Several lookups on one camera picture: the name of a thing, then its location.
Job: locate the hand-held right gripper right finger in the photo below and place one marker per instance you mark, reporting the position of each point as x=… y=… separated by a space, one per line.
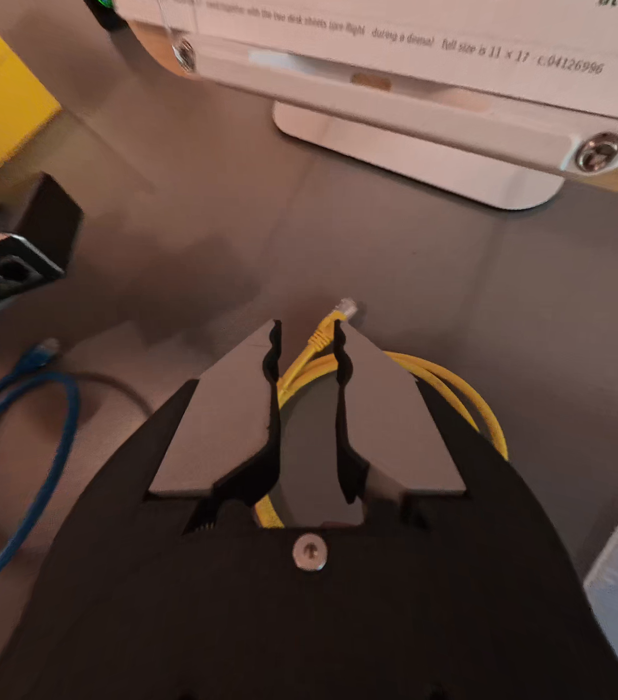
x=402 y=437

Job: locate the small black display device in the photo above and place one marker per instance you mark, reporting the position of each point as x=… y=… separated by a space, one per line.
x=106 y=16

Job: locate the black network switch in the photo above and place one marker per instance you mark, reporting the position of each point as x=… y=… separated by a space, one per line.
x=49 y=219

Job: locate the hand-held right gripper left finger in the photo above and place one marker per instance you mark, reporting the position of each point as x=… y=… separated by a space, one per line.
x=210 y=437

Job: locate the printed instruction sheet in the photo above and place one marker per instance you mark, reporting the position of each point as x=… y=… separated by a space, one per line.
x=396 y=27

